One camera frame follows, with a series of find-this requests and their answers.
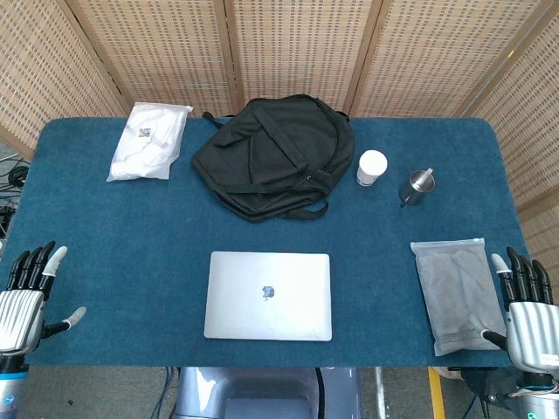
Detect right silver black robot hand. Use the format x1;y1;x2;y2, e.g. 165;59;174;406
469;246;559;375

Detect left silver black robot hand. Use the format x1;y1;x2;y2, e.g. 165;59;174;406
0;240;87;354

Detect silver laptop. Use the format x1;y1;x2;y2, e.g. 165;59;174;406
203;251;332;342

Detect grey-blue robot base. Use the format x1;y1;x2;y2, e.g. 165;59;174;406
172;366;363;419

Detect grey clothing in zip bag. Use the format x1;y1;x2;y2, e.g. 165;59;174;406
409;237;510;357

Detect yellow floor tape strip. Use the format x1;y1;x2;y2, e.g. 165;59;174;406
427;367;447;419

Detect blue felt table cover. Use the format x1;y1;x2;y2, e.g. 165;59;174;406
0;116;554;367

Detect stainless steel cup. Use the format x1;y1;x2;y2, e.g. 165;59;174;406
397;168;437;209

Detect white clothing in plastic bag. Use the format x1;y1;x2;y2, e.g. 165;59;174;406
106;101;194;183

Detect white paper cup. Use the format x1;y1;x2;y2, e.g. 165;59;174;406
355;149;389;188

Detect black backpack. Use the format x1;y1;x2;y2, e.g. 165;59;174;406
190;94;355;223

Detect woven bamboo folding screen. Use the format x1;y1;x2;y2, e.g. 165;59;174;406
0;0;559;285

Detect black floor cables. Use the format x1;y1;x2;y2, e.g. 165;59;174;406
0;156;31;245

